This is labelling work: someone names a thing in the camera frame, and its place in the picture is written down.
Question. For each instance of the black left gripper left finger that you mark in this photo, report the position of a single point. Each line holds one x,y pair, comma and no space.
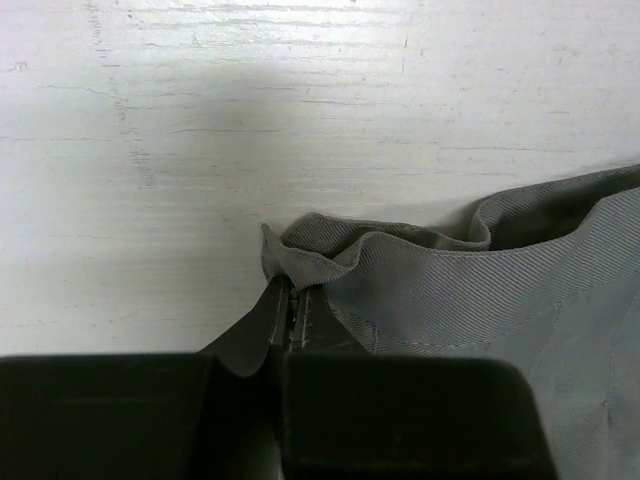
208,414

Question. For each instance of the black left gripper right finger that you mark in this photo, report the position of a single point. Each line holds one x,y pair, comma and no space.
349,414

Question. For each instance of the grey pleated skirt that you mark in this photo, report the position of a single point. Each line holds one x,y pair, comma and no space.
545,278

